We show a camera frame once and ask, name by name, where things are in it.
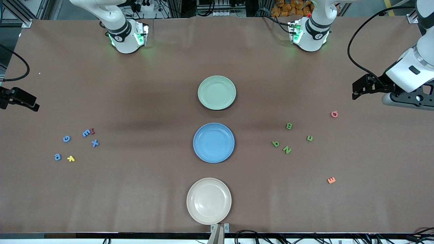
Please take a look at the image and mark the beige round plate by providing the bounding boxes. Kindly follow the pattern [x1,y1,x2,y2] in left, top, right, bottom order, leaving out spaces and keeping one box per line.
[186,178,232,225]

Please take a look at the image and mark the white socket strip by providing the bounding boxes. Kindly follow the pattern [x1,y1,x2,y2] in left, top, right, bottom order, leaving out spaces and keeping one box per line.
[213,9,246,17]

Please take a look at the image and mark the black cable bundle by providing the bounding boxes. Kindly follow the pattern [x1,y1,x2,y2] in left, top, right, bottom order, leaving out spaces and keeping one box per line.
[234,228,434,244]

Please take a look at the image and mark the orange packets pile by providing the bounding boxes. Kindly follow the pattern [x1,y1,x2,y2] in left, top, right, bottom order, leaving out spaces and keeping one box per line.
[271,0,313,17]

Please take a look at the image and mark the green round plate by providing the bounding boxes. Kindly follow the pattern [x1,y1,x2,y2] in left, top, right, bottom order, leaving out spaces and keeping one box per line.
[198,75,237,110]

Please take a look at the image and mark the grey metal mount bracket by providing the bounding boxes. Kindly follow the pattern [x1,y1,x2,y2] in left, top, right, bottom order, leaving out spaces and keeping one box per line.
[208,223,230,244]

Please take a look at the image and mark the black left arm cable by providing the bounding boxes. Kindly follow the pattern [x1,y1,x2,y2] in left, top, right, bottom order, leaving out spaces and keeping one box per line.
[347,6,417,89]

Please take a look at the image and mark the aluminium table edge rail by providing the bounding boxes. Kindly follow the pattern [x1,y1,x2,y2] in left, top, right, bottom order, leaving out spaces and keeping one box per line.
[0,232,434,244]

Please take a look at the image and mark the white power strip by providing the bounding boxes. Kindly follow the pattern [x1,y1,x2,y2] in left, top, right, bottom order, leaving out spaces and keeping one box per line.
[134,0,155,12]

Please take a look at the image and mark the aluminium frame post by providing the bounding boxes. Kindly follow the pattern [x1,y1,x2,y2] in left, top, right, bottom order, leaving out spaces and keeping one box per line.
[0,0,44,28]
[407,0,434,23]

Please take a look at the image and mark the blue round plate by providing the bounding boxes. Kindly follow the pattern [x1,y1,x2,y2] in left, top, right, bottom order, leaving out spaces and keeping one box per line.
[193,123,235,164]

